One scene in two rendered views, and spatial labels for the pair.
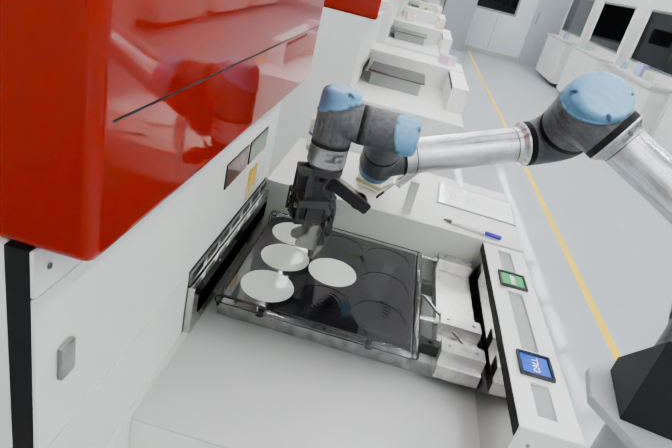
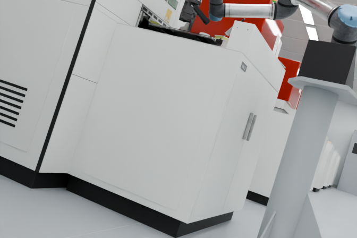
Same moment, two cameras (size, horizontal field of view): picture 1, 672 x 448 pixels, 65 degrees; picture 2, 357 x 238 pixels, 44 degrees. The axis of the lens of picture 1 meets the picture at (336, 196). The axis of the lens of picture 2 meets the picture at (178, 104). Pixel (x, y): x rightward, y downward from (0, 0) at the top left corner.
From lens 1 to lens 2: 1.85 m
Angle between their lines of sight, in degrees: 33
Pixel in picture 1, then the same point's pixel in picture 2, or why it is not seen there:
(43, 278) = not seen: outside the picture
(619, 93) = not seen: outside the picture
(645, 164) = not seen: outside the picture
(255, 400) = not seen: hidden behind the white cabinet
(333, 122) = not seen: outside the picture
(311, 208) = (187, 13)
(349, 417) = not seen: hidden behind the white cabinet
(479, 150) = (253, 7)
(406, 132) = not seen: outside the picture
